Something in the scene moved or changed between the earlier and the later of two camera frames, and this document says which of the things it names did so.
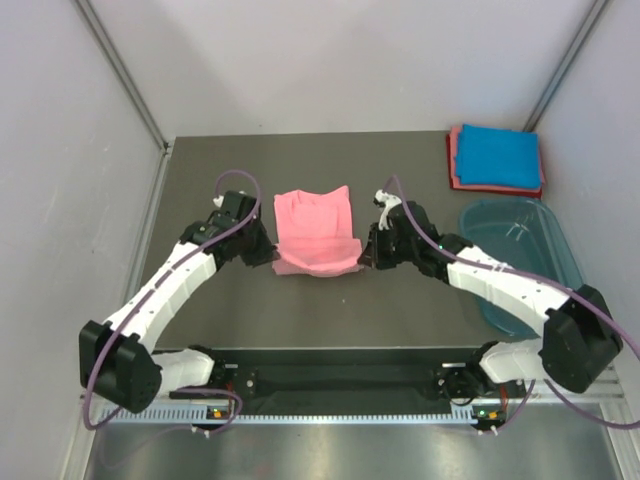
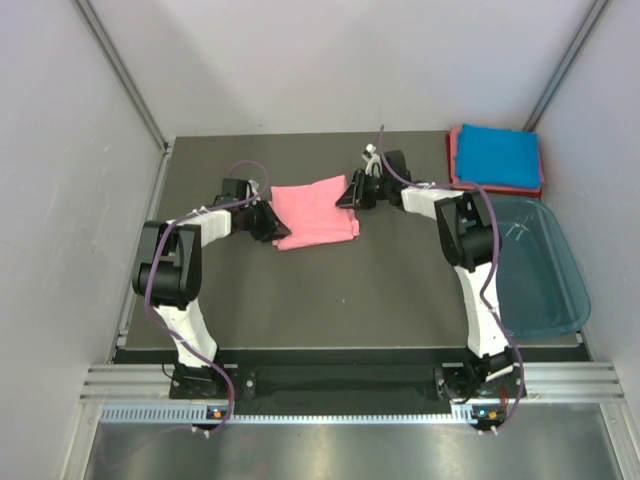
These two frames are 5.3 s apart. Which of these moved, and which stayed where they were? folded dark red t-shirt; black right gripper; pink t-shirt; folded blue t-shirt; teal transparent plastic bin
Moved: black right gripper; pink t-shirt
Stayed: folded dark red t-shirt; teal transparent plastic bin; folded blue t-shirt
